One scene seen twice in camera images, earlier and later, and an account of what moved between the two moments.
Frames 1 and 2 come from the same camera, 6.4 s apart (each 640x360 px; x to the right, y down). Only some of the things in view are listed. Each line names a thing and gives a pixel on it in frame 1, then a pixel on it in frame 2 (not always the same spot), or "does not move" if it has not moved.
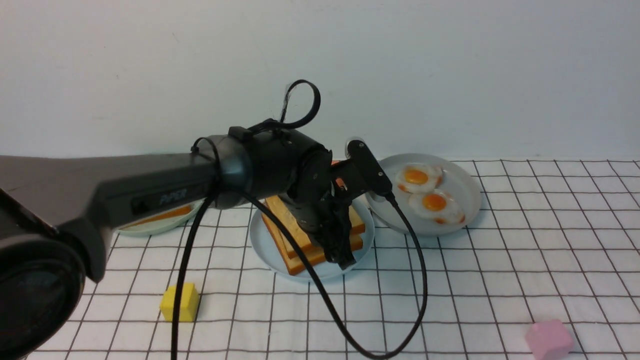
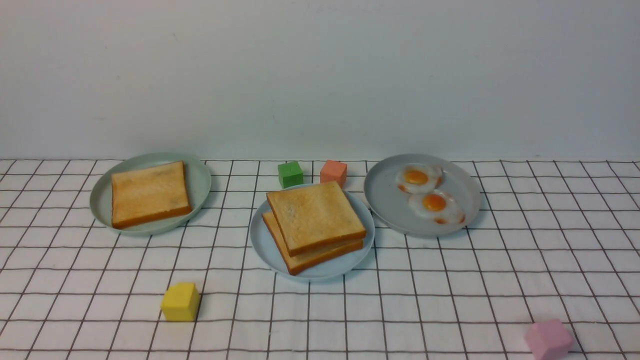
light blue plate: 265,249 does not move
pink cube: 549,340 does not move
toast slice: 290,246 → 296,264
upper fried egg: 419,177 does not move
